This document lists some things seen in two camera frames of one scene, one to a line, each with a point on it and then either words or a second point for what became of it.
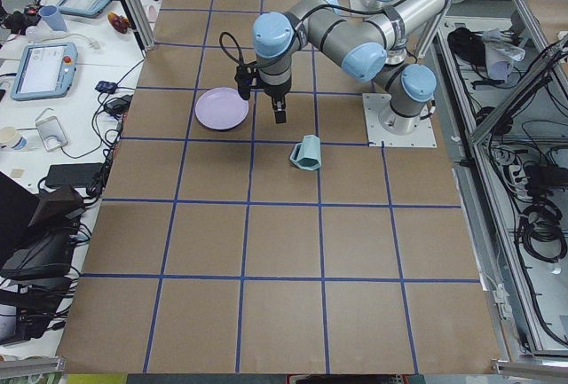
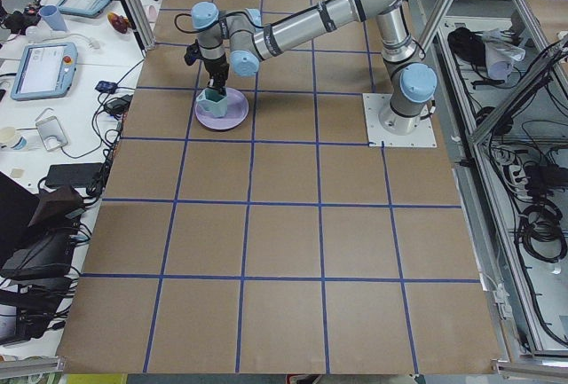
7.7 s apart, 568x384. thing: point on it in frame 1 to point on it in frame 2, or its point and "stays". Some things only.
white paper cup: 11,138 stays
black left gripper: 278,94 to 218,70
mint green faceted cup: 307,154 to 213,101
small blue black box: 104,86 stays
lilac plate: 222,108 stays
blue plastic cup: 53,19 stays
